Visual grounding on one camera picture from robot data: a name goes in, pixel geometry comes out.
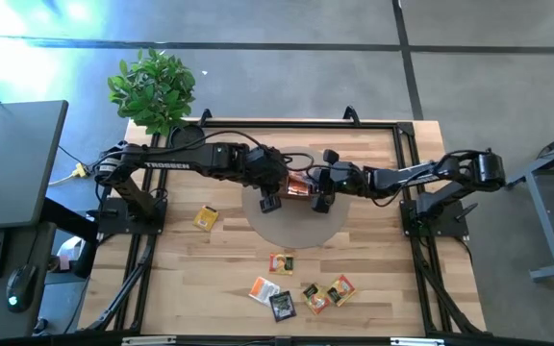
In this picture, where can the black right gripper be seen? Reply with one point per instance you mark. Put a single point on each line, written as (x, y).
(346, 180)

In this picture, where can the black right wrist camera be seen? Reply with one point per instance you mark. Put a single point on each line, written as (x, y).
(321, 203)

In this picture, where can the grey metal side table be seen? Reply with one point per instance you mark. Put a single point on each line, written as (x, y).
(542, 216)

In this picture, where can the black desk stand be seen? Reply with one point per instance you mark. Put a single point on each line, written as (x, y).
(65, 218)

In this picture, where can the pink white small item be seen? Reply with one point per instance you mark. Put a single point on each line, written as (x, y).
(69, 252)

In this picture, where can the black foil Ahmad tea packet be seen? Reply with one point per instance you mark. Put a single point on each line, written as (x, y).
(282, 305)

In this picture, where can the round beige leather mat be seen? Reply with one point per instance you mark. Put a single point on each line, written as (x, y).
(296, 226)

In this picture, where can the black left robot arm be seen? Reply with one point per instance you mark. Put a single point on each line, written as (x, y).
(171, 165)

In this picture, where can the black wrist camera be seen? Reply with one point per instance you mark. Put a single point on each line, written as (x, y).
(321, 203)
(270, 204)

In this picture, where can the black computer mouse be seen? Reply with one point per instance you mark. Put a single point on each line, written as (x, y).
(21, 286)

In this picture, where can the black frame hook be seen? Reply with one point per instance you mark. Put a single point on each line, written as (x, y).
(351, 115)
(205, 117)

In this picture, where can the green potted plant black pot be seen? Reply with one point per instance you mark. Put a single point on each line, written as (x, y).
(152, 91)

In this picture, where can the white metal bracket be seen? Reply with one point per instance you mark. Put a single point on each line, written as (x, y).
(417, 341)
(148, 340)

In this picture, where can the yellow orange Ahmad tea packet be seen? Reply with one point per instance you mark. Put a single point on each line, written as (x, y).
(315, 299)
(341, 290)

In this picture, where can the black clamp lever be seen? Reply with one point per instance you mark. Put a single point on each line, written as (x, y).
(467, 211)

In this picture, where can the red yellow Ahmad tea packet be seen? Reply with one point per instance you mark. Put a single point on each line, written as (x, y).
(282, 264)

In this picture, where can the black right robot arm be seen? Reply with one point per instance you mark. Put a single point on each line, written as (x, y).
(402, 178)

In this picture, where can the yellow power plug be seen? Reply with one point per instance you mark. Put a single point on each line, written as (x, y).
(82, 170)

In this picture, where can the wooden three-compartment tea box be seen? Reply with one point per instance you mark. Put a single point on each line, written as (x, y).
(296, 196)

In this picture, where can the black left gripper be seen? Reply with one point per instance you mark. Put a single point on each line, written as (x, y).
(267, 168)

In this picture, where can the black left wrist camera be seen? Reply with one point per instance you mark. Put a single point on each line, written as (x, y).
(270, 204)

